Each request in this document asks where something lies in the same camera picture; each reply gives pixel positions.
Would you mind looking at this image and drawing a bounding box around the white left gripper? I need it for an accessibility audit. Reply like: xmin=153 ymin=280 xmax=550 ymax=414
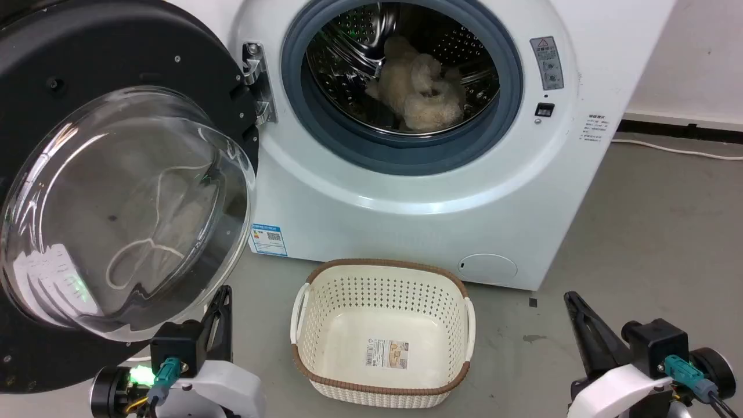
xmin=167 ymin=286 xmax=268 ymax=418

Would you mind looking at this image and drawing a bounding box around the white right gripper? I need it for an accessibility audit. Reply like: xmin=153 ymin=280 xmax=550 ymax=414
xmin=564 ymin=291 xmax=675 ymax=418

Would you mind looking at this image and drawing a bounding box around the open washer door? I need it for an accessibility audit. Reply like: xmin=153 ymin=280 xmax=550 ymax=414
xmin=0 ymin=0 xmax=260 ymax=394

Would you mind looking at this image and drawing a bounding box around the white front-load washing machine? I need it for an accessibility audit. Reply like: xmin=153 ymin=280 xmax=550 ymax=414
xmin=168 ymin=0 xmax=679 ymax=291

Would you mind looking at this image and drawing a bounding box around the metal door hinge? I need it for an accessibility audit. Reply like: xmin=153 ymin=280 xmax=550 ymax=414
xmin=241 ymin=41 xmax=278 ymax=125

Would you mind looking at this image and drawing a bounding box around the blue white energy label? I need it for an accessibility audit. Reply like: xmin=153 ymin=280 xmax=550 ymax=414
xmin=249 ymin=224 xmax=288 ymax=257

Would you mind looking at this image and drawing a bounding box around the round white filter cover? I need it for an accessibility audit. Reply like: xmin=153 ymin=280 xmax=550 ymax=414
xmin=457 ymin=253 xmax=518 ymax=286

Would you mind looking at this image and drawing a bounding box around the cream plastic laundry basket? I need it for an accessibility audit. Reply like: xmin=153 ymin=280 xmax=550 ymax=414
xmin=290 ymin=258 xmax=477 ymax=409

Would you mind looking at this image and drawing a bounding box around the paper product label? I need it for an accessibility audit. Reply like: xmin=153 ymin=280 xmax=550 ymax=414
xmin=365 ymin=339 xmax=410 ymax=370

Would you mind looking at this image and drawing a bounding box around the small printed text sticker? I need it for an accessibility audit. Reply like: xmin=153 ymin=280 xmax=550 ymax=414
xmin=580 ymin=114 xmax=610 ymax=143

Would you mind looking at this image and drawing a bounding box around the black baseboard strip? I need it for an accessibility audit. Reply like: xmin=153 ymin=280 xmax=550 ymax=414
xmin=616 ymin=118 xmax=743 ymax=145

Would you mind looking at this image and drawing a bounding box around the grey warning sticker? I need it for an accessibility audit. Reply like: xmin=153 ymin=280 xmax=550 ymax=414
xmin=529 ymin=36 xmax=565 ymax=91

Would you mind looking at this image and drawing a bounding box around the beige plush toy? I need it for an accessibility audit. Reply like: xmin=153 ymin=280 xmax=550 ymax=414
xmin=365 ymin=35 xmax=466 ymax=131

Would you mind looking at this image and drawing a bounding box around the perforated steel washer drum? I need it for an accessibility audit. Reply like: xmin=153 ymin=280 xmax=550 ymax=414
xmin=305 ymin=2 xmax=500 ymax=136

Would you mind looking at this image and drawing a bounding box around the teal plug left cable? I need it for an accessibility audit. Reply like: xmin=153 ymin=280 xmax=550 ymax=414
xmin=146 ymin=356 xmax=183 ymax=407

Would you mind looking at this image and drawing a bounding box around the teal plug cable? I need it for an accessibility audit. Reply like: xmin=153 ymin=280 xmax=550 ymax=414
xmin=663 ymin=355 xmax=739 ymax=418
xmin=146 ymin=356 xmax=183 ymax=407

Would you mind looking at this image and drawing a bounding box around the teal plug right cable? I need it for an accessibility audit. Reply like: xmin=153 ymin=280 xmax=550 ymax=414
xmin=663 ymin=355 xmax=739 ymax=418

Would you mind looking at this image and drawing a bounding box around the white floor cable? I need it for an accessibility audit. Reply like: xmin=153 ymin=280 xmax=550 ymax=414
xmin=611 ymin=138 xmax=743 ymax=161

